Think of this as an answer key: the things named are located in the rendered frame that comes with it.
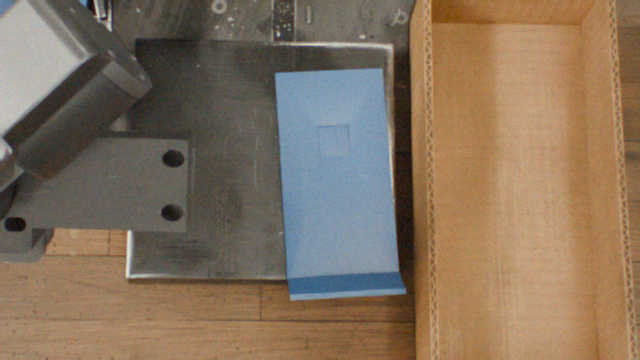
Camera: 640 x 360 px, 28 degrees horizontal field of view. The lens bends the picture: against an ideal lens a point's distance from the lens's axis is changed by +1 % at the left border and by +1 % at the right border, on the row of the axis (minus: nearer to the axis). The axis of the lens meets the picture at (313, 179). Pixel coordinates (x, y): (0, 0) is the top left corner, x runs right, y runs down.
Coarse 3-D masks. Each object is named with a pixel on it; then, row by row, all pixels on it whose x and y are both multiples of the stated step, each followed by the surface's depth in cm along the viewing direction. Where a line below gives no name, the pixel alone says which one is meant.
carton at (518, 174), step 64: (448, 0) 81; (512, 0) 81; (576, 0) 81; (448, 64) 84; (512, 64) 84; (576, 64) 85; (448, 128) 83; (512, 128) 83; (576, 128) 83; (448, 192) 82; (512, 192) 82; (576, 192) 82; (448, 256) 81; (512, 256) 81; (576, 256) 81; (448, 320) 80; (512, 320) 80; (576, 320) 80
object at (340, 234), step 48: (288, 96) 81; (336, 96) 81; (384, 96) 81; (288, 144) 80; (384, 144) 81; (288, 192) 79; (336, 192) 80; (384, 192) 80; (288, 240) 79; (336, 240) 79; (384, 240) 79; (336, 288) 76; (384, 288) 76
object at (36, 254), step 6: (12, 198) 57; (42, 240) 62; (36, 246) 62; (42, 246) 62; (30, 252) 62; (36, 252) 62; (42, 252) 62; (0, 258) 62; (6, 258) 62; (12, 258) 62; (18, 258) 62; (24, 258) 62; (30, 258) 62; (36, 258) 62
